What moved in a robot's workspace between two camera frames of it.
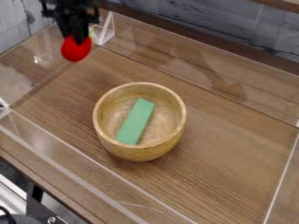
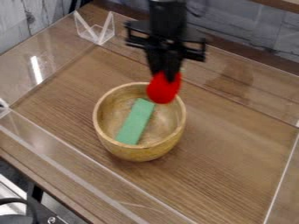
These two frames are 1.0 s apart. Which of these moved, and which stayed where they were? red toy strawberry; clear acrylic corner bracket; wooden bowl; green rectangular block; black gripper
Moved: red toy strawberry; black gripper
Stayed: green rectangular block; wooden bowl; clear acrylic corner bracket
